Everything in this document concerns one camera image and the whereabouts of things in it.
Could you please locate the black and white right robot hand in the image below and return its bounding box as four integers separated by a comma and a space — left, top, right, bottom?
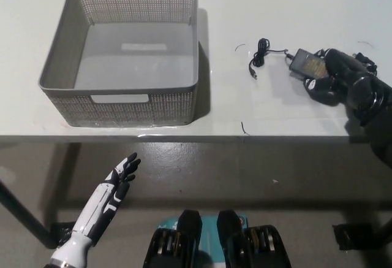
302, 47, 374, 107

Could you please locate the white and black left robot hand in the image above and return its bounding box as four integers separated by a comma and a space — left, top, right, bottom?
50, 153, 142, 266

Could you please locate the grey perforated plastic basket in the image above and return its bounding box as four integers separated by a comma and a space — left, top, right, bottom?
38, 0, 200, 128

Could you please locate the black and teal robot body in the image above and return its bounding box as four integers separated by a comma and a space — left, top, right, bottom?
142, 209, 290, 268

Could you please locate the black power adapter with cord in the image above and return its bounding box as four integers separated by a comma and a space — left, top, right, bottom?
248, 37, 377, 81

